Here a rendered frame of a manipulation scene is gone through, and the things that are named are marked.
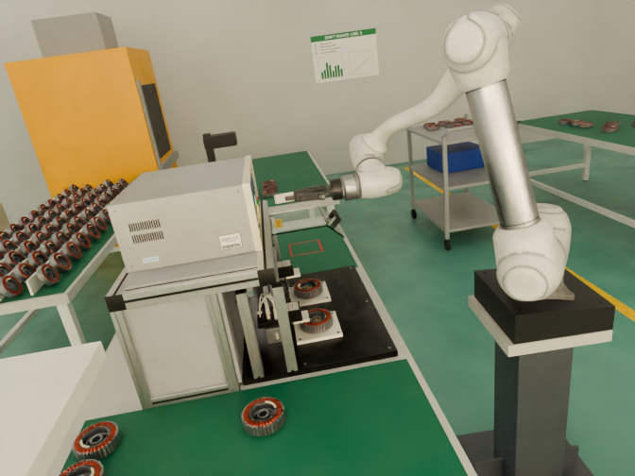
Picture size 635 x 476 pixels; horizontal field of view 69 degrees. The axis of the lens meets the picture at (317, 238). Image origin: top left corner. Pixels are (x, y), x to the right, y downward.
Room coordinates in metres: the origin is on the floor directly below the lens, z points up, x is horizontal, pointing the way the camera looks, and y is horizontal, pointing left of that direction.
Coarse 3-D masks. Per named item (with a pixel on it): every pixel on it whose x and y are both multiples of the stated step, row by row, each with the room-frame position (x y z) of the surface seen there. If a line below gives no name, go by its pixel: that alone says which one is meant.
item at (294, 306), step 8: (288, 304) 1.34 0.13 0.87; (296, 304) 1.33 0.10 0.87; (272, 312) 1.35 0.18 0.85; (288, 312) 1.29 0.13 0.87; (296, 312) 1.29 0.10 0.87; (304, 312) 1.35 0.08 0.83; (264, 320) 1.30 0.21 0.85; (272, 320) 1.29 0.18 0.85; (296, 320) 1.29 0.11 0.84; (304, 320) 1.30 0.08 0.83
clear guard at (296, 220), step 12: (276, 216) 1.70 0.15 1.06; (288, 216) 1.68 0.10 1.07; (300, 216) 1.65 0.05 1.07; (312, 216) 1.64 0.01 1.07; (324, 216) 1.63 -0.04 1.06; (276, 228) 1.56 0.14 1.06; (288, 228) 1.55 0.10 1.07; (300, 228) 1.53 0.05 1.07; (312, 228) 1.52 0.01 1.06; (336, 228) 1.58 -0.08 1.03
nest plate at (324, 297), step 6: (324, 282) 1.64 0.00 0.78; (324, 288) 1.59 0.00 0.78; (324, 294) 1.54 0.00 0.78; (294, 300) 1.53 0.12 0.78; (300, 300) 1.52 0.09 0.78; (306, 300) 1.51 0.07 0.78; (312, 300) 1.51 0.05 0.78; (318, 300) 1.50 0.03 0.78; (324, 300) 1.50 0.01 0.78; (330, 300) 1.50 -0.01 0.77; (300, 306) 1.49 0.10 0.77
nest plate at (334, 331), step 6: (336, 318) 1.36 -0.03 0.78; (294, 324) 1.36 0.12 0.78; (336, 324) 1.32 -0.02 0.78; (300, 330) 1.32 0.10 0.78; (330, 330) 1.29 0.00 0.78; (336, 330) 1.29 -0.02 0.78; (300, 336) 1.28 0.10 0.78; (306, 336) 1.27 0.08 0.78; (312, 336) 1.27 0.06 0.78; (318, 336) 1.26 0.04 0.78; (324, 336) 1.26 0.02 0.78; (330, 336) 1.26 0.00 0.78; (336, 336) 1.26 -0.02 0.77; (300, 342) 1.25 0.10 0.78; (306, 342) 1.25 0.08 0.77
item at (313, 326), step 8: (312, 312) 1.36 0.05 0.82; (320, 312) 1.36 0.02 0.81; (328, 312) 1.34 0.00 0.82; (312, 320) 1.32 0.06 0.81; (320, 320) 1.33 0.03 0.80; (328, 320) 1.30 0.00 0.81; (304, 328) 1.29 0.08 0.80; (312, 328) 1.28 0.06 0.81; (320, 328) 1.28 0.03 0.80; (328, 328) 1.29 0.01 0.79
